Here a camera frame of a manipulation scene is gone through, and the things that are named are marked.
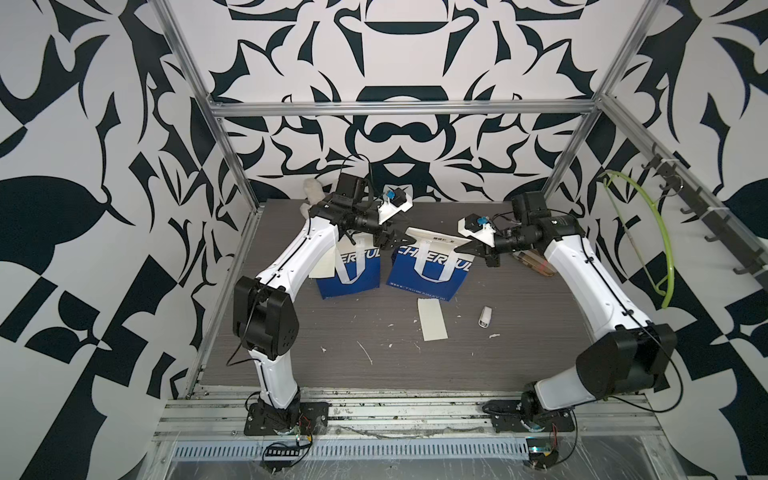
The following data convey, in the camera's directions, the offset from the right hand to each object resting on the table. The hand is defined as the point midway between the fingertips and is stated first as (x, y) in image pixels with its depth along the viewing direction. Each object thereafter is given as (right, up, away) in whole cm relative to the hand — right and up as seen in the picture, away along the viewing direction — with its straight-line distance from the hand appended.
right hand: (460, 239), depth 77 cm
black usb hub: (-44, -51, -4) cm, 67 cm away
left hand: (-13, +4, +2) cm, 13 cm away
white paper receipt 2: (-4, -25, +14) cm, 29 cm away
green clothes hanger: (+43, -8, -11) cm, 46 cm away
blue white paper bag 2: (-8, -6, +1) cm, 10 cm away
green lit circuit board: (+18, -50, -6) cm, 53 cm away
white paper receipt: (-35, -7, +3) cm, 36 cm away
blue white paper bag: (-27, -8, +10) cm, 30 cm away
